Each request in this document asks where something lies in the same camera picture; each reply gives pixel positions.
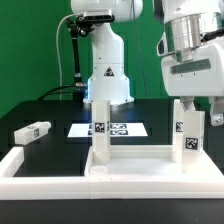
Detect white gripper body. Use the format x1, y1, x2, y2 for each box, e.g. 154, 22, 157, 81
161, 43, 224, 97

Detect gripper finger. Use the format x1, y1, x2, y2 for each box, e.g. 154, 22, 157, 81
209, 96, 224, 126
180, 96, 195, 111

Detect white desk top tray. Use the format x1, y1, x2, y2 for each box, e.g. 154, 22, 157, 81
84, 145, 222, 177

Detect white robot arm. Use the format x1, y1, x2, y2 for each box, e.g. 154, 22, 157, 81
71, 0, 224, 126

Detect sheet with fiducial markers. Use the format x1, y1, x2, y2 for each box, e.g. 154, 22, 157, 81
68, 123, 147, 138

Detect black camera on stand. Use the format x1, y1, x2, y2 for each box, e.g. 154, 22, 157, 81
75, 9, 115, 37

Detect black camera stand pole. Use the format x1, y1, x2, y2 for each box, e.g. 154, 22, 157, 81
66, 18, 82, 87

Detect black cables at base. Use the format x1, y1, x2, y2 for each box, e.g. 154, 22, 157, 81
37, 84, 88, 102

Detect white cable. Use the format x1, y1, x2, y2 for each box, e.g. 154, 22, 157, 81
55, 13, 83, 100

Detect white U-shaped frame fence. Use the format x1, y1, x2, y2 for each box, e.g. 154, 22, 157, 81
0, 147, 224, 200

